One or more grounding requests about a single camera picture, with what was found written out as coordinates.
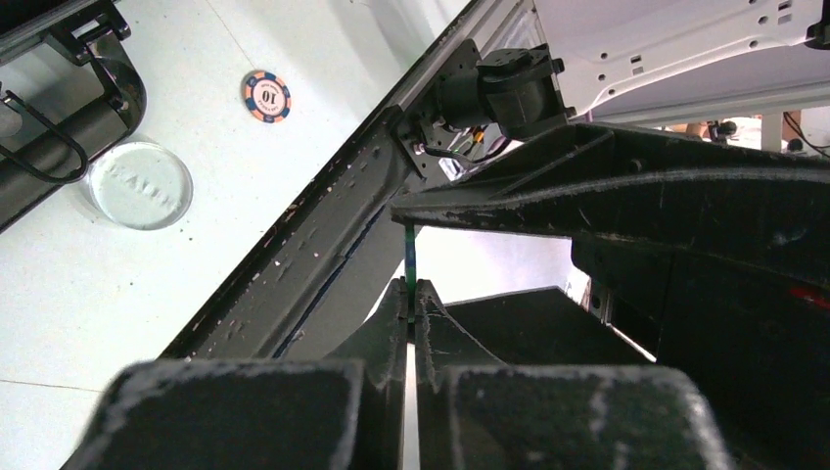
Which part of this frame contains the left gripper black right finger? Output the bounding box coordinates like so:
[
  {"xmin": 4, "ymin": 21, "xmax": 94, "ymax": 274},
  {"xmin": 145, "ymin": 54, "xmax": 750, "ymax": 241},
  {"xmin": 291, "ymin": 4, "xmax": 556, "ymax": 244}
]
[{"xmin": 414, "ymin": 280, "xmax": 735, "ymax": 469}]

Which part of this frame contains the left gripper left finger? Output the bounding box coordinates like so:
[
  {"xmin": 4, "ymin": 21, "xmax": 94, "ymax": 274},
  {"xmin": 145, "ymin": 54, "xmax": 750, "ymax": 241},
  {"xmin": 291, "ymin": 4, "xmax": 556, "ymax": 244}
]
[{"xmin": 66, "ymin": 279, "xmax": 407, "ymax": 469}]

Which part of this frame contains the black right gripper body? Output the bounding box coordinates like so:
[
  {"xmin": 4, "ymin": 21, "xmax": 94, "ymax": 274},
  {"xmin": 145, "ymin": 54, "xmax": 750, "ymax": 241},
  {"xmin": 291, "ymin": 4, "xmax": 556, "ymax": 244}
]
[{"xmin": 448, "ymin": 242, "xmax": 829, "ymax": 469}]

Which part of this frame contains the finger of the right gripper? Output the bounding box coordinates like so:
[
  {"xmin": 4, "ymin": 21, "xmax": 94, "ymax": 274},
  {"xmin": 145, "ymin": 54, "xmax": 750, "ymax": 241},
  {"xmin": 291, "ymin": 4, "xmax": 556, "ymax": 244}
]
[{"xmin": 391, "ymin": 124, "xmax": 829, "ymax": 286}]

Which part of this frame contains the brown white poker chip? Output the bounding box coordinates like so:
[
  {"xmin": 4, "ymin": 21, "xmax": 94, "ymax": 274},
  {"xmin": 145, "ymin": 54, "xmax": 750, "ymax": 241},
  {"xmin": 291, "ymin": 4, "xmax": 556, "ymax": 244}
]
[{"xmin": 242, "ymin": 70, "xmax": 292, "ymax": 123}]

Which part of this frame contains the clear dealer button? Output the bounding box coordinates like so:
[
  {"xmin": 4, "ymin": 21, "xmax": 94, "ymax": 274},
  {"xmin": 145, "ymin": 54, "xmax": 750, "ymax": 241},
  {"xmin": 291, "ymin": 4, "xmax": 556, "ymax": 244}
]
[{"xmin": 85, "ymin": 141, "xmax": 194, "ymax": 231}]

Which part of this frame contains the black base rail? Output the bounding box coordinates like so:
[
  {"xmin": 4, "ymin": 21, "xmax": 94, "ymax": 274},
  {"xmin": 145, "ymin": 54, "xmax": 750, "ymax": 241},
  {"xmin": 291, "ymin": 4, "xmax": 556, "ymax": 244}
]
[{"xmin": 161, "ymin": 39, "xmax": 481, "ymax": 359}]

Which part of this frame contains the black poker case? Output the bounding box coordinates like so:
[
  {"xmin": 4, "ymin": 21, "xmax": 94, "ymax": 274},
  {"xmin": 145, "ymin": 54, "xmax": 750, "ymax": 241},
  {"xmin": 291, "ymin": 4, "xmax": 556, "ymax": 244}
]
[{"xmin": 1, "ymin": 1, "xmax": 148, "ymax": 230}]

